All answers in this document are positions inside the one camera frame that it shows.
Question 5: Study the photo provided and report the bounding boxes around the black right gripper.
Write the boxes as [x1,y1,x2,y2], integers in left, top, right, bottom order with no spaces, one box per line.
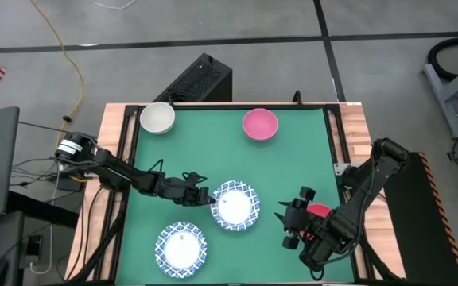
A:
[273,185,316,251]

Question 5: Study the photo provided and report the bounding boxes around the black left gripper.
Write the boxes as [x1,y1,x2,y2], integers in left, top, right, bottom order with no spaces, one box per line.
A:
[161,171,219,207]

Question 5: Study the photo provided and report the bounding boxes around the blue patterned paper bowl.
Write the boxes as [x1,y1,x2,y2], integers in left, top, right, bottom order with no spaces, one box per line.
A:
[209,180,261,232]
[154,221,208,279]

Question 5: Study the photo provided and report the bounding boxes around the red bowl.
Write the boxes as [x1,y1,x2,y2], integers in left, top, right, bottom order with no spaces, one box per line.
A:
[299,203,333,242]

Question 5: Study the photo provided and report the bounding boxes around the pink bowl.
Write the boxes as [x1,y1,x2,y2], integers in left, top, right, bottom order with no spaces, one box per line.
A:
[242,107,280,142]

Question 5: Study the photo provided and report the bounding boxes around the white bowl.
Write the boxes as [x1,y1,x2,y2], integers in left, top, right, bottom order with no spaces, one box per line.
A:
[139,102,177,135]

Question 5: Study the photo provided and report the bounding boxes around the green table mat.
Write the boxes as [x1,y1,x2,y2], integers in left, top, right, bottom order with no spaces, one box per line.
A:
[116,107,355,285]

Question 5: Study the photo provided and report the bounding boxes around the black computer tower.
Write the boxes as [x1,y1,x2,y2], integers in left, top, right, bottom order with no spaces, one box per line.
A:
[153,52,233,103]

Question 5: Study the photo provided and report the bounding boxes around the black ramp with striped edge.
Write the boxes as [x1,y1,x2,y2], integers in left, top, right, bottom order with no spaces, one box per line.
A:
[383,152,458,286]

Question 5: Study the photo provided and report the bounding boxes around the black side desk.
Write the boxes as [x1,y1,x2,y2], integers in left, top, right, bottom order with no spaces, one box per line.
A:
[6,189,80,230]

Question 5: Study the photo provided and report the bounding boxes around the grey metal stand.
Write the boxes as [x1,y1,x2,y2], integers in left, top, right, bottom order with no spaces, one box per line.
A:
[421,55,458,139]

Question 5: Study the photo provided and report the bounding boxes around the black floor cable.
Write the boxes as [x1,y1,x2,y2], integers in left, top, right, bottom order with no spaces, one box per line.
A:
[17,114,79,134]

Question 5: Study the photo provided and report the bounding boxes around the yellow extension cable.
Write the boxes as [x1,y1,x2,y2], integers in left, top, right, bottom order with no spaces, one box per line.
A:
[29,0,85,140]

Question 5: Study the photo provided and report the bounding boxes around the white floor cable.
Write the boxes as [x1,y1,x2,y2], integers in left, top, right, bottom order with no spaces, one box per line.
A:
[88,0,139,10]

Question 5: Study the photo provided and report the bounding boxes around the black vacuum hose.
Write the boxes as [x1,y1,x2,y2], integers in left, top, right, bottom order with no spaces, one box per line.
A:
[427,37,458,83]

